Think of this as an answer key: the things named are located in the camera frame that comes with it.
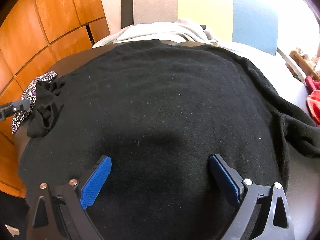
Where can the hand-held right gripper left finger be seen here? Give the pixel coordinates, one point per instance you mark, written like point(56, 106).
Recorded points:
point(96, 180)

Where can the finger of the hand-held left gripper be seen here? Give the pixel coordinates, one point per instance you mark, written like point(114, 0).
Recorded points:
point(17, 106)

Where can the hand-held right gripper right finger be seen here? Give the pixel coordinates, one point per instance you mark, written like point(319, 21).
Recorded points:
point(226, 177)

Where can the black sweater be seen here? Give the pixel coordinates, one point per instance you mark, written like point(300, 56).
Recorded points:
point(155, 135)

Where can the leopard print cloth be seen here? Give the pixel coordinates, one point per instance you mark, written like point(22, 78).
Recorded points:
point(26, 100)

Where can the wooden wardrobe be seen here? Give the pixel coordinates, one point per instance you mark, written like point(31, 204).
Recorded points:
point(47, 37)

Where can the red cloth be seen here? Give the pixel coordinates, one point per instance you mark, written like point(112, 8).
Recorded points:
point(313, 100)

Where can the wooden shelf with clutter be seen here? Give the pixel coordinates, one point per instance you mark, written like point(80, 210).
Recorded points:
point(306, 60)

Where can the black rolled mat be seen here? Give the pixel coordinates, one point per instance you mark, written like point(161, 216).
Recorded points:
point(127, 6)

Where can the grey hoodie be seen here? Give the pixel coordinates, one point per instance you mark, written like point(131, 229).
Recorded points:
point(170, 31)

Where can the colour block headboard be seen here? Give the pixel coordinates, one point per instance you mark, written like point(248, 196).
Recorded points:
point(200, 12)

